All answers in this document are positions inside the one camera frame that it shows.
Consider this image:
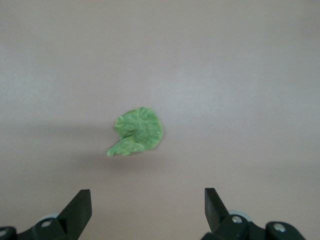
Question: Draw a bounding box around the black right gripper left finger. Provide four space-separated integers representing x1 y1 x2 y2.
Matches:
0 189 93 240

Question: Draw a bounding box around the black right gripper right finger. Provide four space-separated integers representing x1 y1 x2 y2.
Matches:
201 187 307 240

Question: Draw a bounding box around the green lettuce leaf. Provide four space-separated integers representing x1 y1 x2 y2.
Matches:
105 106 165 158

